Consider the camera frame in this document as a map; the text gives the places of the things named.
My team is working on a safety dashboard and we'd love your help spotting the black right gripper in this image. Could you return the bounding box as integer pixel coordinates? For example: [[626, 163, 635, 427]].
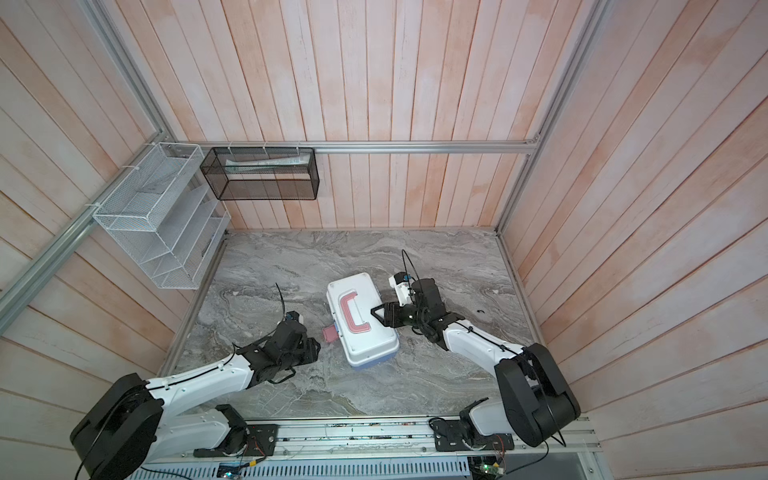
[[372, 300, 428, 328]]

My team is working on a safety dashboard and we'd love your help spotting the pink tool box latch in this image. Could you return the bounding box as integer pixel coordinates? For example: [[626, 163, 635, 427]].
[[322, 325, 340, 344]]

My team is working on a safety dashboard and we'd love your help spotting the pink tool box handle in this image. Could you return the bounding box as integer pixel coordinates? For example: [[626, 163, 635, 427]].
[[339, 290, 371, 334]]

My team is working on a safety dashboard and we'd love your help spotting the blue tool box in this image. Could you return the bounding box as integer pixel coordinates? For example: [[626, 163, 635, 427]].
[[351, 352, 397, 370]]

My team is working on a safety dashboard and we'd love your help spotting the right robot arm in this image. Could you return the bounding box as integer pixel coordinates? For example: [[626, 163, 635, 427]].
[[371, 272, 581, 448]]

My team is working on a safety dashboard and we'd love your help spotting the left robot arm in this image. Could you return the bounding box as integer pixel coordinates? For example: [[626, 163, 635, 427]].
[[70, 311, 321, 479]]

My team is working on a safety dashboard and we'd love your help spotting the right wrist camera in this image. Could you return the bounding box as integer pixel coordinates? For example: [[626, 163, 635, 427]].
[[388, 272, 413, 307]]

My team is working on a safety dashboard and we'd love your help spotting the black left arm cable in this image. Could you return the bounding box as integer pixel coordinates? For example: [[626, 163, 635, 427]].
[[274, 283, 301, 322]]

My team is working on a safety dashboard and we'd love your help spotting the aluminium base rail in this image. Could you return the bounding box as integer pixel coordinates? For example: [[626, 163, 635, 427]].
[[132, 416, 612, 479]]

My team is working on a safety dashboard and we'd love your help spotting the black wire mesh basket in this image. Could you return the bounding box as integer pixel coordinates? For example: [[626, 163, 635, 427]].
[[201, 146, 320, 201]]

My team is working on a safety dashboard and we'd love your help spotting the white wire mesh shelf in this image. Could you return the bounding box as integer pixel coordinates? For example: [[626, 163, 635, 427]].
[[94, 143, 230, 290]]

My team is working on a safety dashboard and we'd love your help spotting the aluminium frame rail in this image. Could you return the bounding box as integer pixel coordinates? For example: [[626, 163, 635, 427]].
[[1, 1, 614, 332]]

